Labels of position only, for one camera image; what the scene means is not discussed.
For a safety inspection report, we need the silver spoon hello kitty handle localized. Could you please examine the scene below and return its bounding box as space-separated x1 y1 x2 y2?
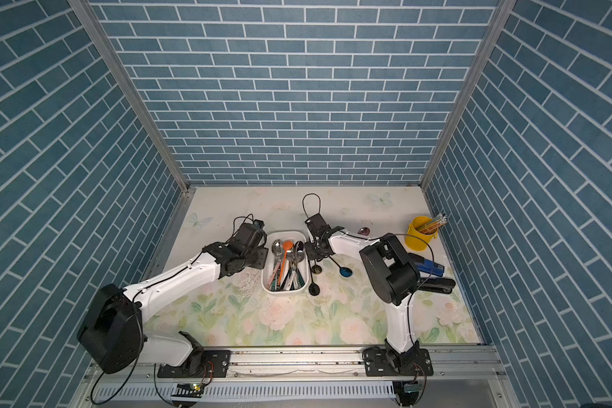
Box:
293 241 305 290

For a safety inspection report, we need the orange spoon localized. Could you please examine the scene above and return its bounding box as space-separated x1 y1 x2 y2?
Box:
276 240 294 291

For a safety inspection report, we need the white plastic storage box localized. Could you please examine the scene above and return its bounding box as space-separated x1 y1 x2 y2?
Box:
261 231 311 296

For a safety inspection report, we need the gold spoon green handle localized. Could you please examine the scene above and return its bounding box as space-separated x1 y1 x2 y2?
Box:
311 263 323 275

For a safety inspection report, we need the blue green handled spoon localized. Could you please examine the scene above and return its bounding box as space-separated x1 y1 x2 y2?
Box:
329 257 353 278

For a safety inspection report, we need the black spoon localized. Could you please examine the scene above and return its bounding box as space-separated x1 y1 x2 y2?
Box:
309 260 321 297

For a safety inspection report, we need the silver spoon green marbled handle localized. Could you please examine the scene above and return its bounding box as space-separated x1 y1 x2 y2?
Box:
268 239 284 291

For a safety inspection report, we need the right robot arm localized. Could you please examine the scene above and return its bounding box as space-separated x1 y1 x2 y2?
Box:
305 225 456 377

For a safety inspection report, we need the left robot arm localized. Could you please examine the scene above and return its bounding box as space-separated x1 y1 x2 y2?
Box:
78 242 269 377

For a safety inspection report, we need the floral table mat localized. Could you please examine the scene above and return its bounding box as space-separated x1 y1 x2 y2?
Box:
132 186 483 348

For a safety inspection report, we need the yellow cup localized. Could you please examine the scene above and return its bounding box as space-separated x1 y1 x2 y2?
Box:
405 216 438 252

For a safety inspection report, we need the blue stapler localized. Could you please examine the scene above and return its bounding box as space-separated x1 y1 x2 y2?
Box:
409 253 445 277

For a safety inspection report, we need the black stapler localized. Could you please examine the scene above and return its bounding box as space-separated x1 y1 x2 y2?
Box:
416 277 457 294

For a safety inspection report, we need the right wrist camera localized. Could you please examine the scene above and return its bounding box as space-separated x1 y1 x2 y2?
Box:
305 214 331 238

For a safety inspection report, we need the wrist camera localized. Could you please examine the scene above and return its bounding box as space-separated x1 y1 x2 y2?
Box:
229 220 267 253
305 214 331 238

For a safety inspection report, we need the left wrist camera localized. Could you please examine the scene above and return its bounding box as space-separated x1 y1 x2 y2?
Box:
229 220 267 253

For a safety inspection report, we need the aluminium front rail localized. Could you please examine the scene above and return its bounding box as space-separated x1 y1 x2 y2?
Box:
83 346 508 384

